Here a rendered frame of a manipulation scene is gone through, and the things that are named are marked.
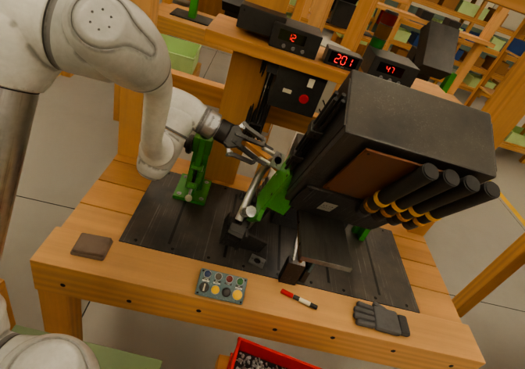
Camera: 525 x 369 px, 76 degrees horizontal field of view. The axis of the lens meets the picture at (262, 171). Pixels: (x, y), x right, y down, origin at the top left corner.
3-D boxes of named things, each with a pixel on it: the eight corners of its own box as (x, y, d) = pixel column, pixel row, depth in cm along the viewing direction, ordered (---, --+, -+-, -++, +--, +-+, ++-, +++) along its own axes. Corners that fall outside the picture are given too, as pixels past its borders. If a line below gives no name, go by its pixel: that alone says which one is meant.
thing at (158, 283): (459, 381, 123) (487, 363, 114) (33, 289, 105) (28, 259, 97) (444, 343, 134) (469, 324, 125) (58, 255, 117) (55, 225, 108)
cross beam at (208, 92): (435, 172, 153) (447, 156, 148) (151, 88, 138) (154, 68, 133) (431, 166, 157) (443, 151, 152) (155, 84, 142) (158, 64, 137)
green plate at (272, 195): (275, 227, 115) (311, 186, 104) (255, 217, 113) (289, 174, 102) (276, 204, 124) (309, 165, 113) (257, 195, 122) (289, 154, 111)
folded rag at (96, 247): (69, 255, 101) (69, 248, 100) (81, 235, 108) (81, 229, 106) (103, 262, 103) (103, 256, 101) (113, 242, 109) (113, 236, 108)
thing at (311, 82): (312, 119, 120) (329, 80, 111) (266, 105, 118) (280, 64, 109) (310, 104, 130) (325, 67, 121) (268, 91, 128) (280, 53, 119)
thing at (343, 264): (348, 275, 100) (352, 269, 99) (297, 262, 98) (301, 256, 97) (333, 193, 132) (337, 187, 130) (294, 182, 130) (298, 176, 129)
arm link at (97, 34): (183, 38, 59) (108, 11, 58) (160, -17, 41) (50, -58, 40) (159, 109, 59) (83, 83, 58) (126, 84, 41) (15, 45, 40)
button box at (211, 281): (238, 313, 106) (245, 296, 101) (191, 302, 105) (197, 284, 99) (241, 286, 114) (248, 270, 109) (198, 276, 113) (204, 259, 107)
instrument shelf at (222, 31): (458, 122, 116) (465, 112, 114) (202, 41, 106) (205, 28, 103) (432, 94, 136) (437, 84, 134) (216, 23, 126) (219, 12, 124)
